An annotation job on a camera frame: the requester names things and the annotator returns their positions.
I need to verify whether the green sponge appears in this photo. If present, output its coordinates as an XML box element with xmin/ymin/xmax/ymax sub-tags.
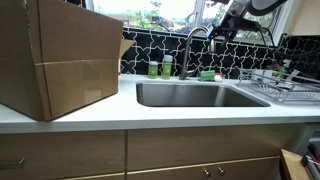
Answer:
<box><xmin>199</xmin><ymin>69</ymin><xmax>216</xmax><ymax>82</ymax></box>

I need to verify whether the brown cardboard box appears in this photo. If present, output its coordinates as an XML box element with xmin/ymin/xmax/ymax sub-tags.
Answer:
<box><xmin>0</xmin><ymin>0</ymin><xmax>136</xmax><ymax>122</ymax></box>

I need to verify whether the stainless steel sink basin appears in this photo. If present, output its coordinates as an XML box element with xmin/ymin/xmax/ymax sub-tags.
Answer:
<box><xmin>135</xmin><ymin>81</ymin><xmax>272</xmax><ymax>108</ymax></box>

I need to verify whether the tall green soap bottle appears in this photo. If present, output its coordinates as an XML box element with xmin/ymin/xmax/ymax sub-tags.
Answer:
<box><xmin>161</xmin><ymin>54</ymin><xmax>174</xmax><ymax>81</ymax></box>

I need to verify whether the purple flower plant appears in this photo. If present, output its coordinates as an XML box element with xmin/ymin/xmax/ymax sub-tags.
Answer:
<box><xmin>266</xmin><ymin>61</ymin><xmax>285</xmax><ymax>78</ymax></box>

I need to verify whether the wide wooden cabinet drawer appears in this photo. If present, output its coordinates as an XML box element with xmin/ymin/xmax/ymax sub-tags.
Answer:
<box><xmin>127</xmin><ymin>124</ymin><xmax>303</xmax><ymax>173</ymax></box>

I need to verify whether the kitchen window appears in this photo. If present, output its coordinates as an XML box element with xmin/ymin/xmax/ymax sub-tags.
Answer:
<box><xmin>84</xmin><ymin>0</ymin><xmax>295</xmax><ymax>45</ymax></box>

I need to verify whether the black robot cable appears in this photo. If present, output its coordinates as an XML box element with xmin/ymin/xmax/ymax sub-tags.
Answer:
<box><xmin>259</xmin><ymin>26</ymin><xmax>320</xmax><ymax>60</ymax></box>

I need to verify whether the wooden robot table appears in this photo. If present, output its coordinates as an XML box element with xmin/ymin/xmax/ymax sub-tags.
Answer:
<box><xmin>279</xmin><ymin>148</ymin><xmax>312</xmax><ymax>180</ymax></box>

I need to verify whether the brushed steel gooseneck faucet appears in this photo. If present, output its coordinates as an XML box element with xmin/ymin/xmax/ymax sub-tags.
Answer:
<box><xmin>178</xmin><ymin>25</ymin><xmax>217</xmax><ymax>81</ymax></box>

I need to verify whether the metal drawer bar handle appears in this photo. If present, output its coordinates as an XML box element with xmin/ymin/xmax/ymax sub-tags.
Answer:
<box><xmin>0</xmin><ymin>157</ymin><xmax>26</xmax><ymax>171</ymax></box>

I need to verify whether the short green soap bottle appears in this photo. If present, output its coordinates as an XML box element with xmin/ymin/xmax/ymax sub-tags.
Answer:
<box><xmin>147</xmin><ymin>60</ymin><xmax>159</xmax><ymax>80</ymax></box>

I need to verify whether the wooden cabinet drawer with handle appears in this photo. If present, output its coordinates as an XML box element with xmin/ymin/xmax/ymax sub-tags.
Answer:
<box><xmin>0</xmin><ymin>130</ymin><xmax>127</xmax><ymax>180</ymax></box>

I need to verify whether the metal wire dish rack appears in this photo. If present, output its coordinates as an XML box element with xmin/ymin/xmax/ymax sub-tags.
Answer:
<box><xmin>237</xmin><ymin>68</ymin><xmax>320</xmax><ymax>105</ymax></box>

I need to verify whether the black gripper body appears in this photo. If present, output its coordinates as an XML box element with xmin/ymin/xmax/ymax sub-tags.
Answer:
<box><xmin>218</xmin><ymin>13</ymin><xmax>265</xmax><ymax>36</ymax></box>

